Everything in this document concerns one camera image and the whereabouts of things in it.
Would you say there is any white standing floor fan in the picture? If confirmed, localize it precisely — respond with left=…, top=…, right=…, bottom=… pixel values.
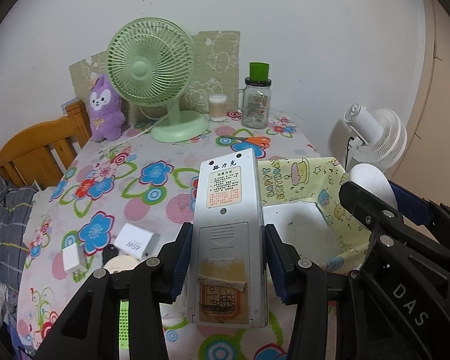
left=344, top=103, right=407, bottom=172

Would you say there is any grey remote control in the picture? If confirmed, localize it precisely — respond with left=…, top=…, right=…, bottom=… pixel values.
left=187, top=149, right=268, bottom=328

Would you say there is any beige wooden cabinet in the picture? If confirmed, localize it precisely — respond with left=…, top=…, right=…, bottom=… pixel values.
left=388, top=0, right=450, bottom=207

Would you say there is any green desk fan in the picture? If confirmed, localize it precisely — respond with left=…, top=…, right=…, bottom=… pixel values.
left=107, top=17, right=209, bottom=143

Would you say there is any wooden chair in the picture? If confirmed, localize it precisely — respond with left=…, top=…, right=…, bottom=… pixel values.
left=0, top=100, right=92, bottom=188

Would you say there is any green perforated panda basket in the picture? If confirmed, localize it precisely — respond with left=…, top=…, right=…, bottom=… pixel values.
left=118, top=301, right=129, bottom=350

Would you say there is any round cream bear mirror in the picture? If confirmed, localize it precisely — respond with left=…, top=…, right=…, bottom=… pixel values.
left=102, top=244, right=140, bottom=274

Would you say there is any white fan power cable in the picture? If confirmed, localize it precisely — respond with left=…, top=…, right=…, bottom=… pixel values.
left=112, top=114, right=172, bottom=149

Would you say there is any glass jar green lid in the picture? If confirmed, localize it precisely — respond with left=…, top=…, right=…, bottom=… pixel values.
left=235, top=62, right=272, bottom=129

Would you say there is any yellow cartoon fabric storage box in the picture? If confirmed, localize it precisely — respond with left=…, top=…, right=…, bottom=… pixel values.
left=258, top=157, right=371, bottom=274

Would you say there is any cotton swab container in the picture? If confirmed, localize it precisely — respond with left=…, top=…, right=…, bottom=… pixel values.
left=209, top=94, right=227, bottom=122

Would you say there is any white 45W power adapter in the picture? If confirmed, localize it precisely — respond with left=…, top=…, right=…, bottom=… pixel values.
left=113, top=223, right=159, bottom=260

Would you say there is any floral tablecloth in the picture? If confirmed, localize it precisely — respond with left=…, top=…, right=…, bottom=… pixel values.
left=17, top=113, right=316, bottom=350

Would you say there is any purple plush bunny toy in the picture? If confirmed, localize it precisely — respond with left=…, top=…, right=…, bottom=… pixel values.
left=88, top=74, right=125, bottom=141

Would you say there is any small white charger plug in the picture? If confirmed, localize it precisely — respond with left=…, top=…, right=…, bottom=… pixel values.
left=62, top=243, right=87, bottom=274

